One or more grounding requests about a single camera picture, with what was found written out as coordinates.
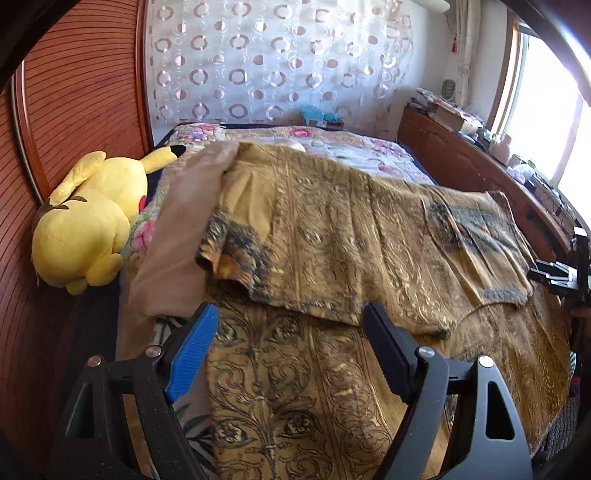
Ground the wooden cabinet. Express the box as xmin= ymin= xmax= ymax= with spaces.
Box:
xmin=397 ymin=104 xmax=583 ymax=259

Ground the cardboard box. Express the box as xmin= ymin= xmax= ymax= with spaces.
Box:
xmin=431 ymin=102 xmax=467 ymax=130

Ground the wooden framed window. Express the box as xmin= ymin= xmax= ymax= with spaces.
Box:
xmin=487 ymin=14 xmax=591 ymax=204

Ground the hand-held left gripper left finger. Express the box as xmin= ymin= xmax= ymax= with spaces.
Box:
xmin=55 ymin=302 xmax=219 ymax=480

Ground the circle patterned sheer curtain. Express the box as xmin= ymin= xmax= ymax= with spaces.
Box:
xmin=145 ymin=0 xmax=414 ymax=127

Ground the pale window drape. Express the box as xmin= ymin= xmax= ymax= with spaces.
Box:
xmin=445 ymin=9 xmax=481 ymax=114

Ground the pink jug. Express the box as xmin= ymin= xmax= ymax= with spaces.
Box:
xmin=494 ymin=134 xmax=513 ymax=164

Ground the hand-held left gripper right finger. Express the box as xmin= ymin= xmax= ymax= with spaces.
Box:
xmin=362 ymin=302 xmax=532 ymax=480

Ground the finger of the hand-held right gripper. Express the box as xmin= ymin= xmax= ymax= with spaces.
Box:
xmin=527 ymin=272 xmax=568 ymax=289
xmin=536 ymin=260 xmax=573 ymax=276

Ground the floral blanket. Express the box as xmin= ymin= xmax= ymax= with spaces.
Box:
xmin=122 ymin=124 xmax=437 ymax=259

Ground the person's dark patterned clothing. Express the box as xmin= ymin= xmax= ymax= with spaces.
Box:
xmin=531 ymin=397 xmax=583 ymax=467

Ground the leaf print bedsheet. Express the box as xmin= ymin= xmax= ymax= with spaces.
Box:
xmin=150 ymin=314 xmax=218 ymax=480

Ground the golden patterned garment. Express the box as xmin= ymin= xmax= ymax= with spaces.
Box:
xmin=196 ymin=141 xmax=578 ymax=480

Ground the blue plastic bag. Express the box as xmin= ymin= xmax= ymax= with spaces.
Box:
xmin=299 ymin=105 xmax=345 ymax=130

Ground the patterned cloth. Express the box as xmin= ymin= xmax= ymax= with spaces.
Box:
xmin=416 ymin=88 xmax=481 ymax=121

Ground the yellow plush toy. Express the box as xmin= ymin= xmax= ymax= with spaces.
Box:
xmin=31 ymin=144 xmax=185 ymax=296

